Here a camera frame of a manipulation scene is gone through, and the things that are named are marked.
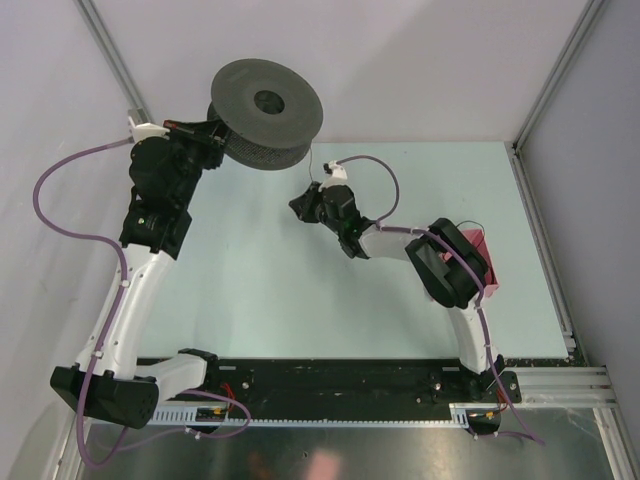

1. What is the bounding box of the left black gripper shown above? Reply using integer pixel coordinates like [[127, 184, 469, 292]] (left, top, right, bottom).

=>
[[161, 115, 235, 207]]

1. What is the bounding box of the black cable spool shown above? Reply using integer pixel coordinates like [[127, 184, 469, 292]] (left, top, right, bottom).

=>
[[208, 58, 323, 171]]

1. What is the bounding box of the pink plastic box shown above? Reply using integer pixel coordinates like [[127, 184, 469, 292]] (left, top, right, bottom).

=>
[[429, 218, 498, 309]]

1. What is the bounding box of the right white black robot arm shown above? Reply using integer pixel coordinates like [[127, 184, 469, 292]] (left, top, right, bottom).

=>
[[289, 182, 502, 401]]

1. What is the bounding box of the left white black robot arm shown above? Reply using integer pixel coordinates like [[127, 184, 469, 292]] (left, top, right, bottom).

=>
[[50, 119, 229, 429]]

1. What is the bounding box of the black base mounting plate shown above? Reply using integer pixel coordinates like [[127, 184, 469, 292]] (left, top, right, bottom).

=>
[[164, 357, 521, 435]]

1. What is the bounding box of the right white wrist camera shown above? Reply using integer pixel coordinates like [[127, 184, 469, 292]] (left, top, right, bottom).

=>
[[319, 161, 348, 191]]

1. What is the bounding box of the left aluminium frame post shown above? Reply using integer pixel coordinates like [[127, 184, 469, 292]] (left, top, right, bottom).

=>
[[73, 0, 153, 121]]

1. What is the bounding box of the aluminium frame post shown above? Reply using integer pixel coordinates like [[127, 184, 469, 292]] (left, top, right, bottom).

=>
[[73, 0, 153, 121], [512, 0, 609, 151]]

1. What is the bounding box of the black wire in box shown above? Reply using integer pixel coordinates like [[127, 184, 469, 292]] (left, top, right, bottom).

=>
[[457, 219, 489, 249]]

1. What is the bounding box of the grey slotted cable duct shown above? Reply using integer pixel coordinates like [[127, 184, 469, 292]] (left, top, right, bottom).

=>
[[148, 400, 469, 428]]

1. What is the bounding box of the right aluminium frame post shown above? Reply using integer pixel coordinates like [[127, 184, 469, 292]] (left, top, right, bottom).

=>
[[512, 0, 609, 151]]

